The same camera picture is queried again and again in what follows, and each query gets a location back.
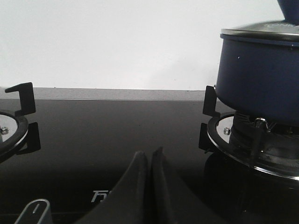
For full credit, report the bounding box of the burner with pot support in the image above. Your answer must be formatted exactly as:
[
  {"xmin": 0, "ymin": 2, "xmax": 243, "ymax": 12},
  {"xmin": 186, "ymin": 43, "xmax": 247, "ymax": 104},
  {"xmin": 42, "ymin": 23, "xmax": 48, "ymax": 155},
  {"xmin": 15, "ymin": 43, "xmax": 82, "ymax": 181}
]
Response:
[
  {"xmin": 199, "ymin": 86, "xmax": 299, "ymax": 181},
  {"xmin": 0, "ymin": 82, "xmax": 41, "ymax": 162}
]

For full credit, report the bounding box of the grey stove control knob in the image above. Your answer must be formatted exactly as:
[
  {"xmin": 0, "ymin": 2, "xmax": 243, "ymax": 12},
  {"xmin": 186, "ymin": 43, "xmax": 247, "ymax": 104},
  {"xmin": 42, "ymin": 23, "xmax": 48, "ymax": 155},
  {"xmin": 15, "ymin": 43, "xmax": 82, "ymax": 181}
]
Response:
[{"xmin": 14, "ymin": 199, "xmax": 53, "ymax": 224}]

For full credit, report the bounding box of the black glass gas stove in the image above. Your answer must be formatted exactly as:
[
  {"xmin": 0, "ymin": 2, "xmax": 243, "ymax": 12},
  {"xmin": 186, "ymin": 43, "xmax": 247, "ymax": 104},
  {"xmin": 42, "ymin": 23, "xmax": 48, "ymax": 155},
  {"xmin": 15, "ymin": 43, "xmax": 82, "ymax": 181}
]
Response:
[{"xmin": 0, "ymin": 99, "xmax": 299, "ymax": 224}]

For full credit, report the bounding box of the dark blue cooking pot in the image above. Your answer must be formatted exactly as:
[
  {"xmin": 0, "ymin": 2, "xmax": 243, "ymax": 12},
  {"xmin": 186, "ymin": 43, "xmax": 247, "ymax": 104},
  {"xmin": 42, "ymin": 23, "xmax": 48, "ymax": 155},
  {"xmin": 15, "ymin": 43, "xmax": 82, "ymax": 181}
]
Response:
[{"xmin": 216, "ymin": 34, "xmax": 299, "ymax": 126}]

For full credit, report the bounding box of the left burner with pot support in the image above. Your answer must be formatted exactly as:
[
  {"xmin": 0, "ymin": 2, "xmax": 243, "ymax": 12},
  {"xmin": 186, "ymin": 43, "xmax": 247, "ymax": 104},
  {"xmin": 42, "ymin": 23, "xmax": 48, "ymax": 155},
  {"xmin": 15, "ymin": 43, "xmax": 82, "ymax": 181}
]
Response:
[{"xmin": 0, "ymin": 82, "xmax": 41, "ymax": 162}]

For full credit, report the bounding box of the glass lid with blue knob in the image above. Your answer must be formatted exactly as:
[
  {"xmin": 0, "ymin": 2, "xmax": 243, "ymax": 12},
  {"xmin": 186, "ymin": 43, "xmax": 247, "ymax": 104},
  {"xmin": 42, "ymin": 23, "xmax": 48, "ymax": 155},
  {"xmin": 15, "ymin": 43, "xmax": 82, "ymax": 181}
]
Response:
[{"xmin": 221, "ymin": 0, "xmax": 299, "ymax": 41}]

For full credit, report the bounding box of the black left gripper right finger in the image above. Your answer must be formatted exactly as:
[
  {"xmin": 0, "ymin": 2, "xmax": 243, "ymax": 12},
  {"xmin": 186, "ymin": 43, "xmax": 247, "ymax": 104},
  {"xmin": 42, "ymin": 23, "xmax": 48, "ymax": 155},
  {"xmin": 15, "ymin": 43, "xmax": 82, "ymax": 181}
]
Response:
[{"xmin": 151, "ymin": 148, "xmax": 227, "ymax": 224}]

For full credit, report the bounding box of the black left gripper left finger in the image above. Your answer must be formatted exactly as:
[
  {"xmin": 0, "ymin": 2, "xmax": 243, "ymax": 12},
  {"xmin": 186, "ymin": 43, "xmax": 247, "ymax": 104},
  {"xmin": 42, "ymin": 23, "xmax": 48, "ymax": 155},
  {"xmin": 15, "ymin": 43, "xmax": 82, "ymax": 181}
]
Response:
[{"xmin": 76, "ymin": 151, "xmax": 148, "ymax": 224}]

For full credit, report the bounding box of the right burner with pot support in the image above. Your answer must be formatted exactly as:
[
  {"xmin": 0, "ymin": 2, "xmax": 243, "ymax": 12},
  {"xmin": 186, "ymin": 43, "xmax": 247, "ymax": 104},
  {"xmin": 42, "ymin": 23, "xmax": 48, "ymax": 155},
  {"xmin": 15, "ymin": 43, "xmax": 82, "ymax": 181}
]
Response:
[{"xmin": 199, "ymin": 86, "xmax": 299, "ymax": 181}]

